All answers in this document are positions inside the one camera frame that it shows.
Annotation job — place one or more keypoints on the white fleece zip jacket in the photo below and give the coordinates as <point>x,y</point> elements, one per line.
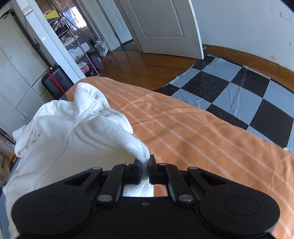
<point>65,138</point>

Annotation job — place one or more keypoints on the checkered floor mat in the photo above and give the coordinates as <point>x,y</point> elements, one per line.
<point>239,95</point>

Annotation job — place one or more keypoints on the white wardrobe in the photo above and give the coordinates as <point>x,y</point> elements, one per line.
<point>22,69</point>

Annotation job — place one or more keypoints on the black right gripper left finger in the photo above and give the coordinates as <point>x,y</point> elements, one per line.
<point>87,204</point>

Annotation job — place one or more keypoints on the metal storage shelf rack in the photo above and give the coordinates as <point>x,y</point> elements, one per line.
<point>76,42</point>

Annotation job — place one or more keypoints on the brown paper bag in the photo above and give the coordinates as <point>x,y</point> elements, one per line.
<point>5,166</point>

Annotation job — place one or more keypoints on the black red suitcase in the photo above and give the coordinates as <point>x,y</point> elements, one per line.
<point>57,82</point>

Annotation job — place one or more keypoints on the white room door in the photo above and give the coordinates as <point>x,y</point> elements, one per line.
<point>165,27</point>

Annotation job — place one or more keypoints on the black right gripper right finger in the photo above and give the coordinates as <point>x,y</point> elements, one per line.
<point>220,203</point>

